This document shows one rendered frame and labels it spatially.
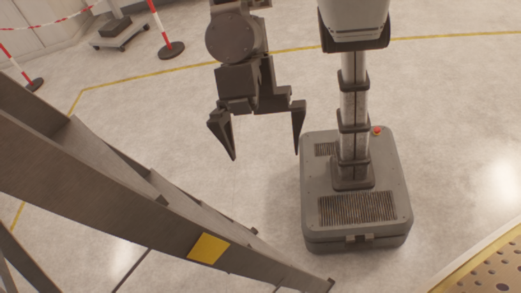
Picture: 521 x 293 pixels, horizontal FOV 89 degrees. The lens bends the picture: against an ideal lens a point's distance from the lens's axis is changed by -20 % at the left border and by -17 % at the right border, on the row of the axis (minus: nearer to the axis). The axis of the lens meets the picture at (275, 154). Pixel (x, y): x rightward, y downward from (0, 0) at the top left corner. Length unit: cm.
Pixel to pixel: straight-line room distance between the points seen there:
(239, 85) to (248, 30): 6
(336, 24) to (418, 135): 135
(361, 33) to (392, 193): 84
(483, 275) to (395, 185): 118
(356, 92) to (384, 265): 90
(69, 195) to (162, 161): 194
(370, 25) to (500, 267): 72
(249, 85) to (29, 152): 25
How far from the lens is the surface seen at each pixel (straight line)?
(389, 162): 166
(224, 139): 47
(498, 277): 43
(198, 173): 212
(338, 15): 92
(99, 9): 496
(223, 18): 36
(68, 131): 75
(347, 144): 133
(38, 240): 265
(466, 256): 47
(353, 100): 117
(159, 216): 50
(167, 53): 343
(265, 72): 42
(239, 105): 36
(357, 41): 99
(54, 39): 523
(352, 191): 155
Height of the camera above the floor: 158
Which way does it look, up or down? 50 degrees down
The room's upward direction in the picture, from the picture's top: 15 degrees counter-clockwise
